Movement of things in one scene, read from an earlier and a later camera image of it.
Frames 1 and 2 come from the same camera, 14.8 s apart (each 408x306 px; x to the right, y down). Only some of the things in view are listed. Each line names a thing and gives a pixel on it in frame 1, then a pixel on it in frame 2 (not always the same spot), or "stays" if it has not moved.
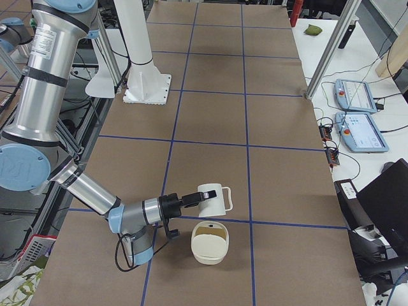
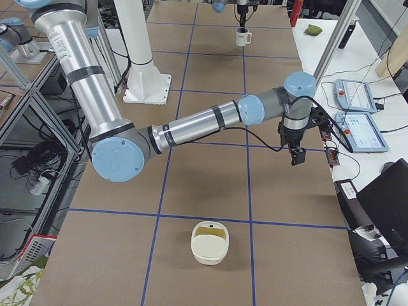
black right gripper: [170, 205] -> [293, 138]
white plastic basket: [39, 245] stays
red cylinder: [297, 7] stays
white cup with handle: [213, 206] -> [243, 37]
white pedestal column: [146, 84] stays
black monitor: [386, 203] stays
